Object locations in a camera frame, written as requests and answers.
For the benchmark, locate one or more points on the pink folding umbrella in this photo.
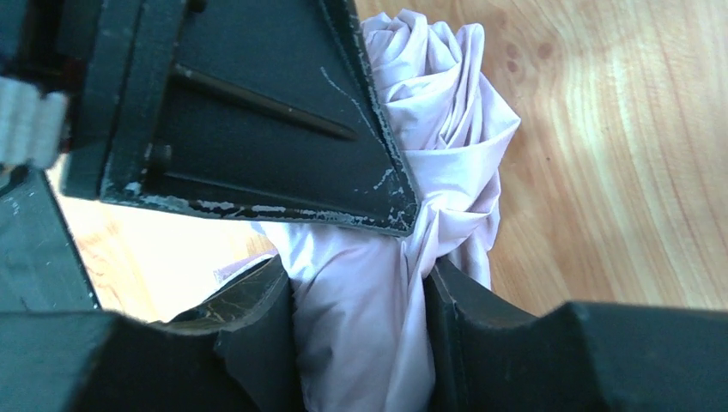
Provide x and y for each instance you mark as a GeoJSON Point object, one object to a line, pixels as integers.
{"type": "Point", "coordinates": [359, 308]}

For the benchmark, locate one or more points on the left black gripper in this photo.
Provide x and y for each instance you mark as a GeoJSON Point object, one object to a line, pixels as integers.
{"type": "Point", "coordinates": [83, 80]}

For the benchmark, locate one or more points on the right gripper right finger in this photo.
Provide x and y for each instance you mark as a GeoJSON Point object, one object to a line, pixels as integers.
{"type": "Point", "coordinates": [490, 355]}

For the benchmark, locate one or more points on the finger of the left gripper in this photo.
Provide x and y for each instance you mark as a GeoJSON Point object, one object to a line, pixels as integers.
{"type": "Point", "coordinates": [269, 113]}

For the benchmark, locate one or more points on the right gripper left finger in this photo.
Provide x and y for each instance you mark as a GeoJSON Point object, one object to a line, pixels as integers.
{"type": "Point", "coordinates": [252, 350]}

